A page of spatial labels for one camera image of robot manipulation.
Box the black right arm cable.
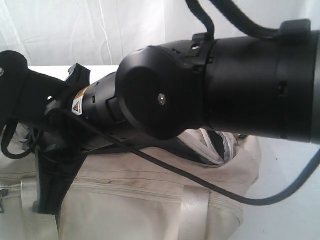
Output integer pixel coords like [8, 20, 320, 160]
[0, 0, 320, 207]

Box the white backdrop curtain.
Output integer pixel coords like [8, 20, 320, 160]
[0, 0, 320, 67]

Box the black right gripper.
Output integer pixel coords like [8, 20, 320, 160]
[0, 50, 117, 175]

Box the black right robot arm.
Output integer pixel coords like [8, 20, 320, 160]
[0, 31, 320, 215]

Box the cream fabric duffel bag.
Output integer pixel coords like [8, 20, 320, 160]
[0, 129, 262, 240]

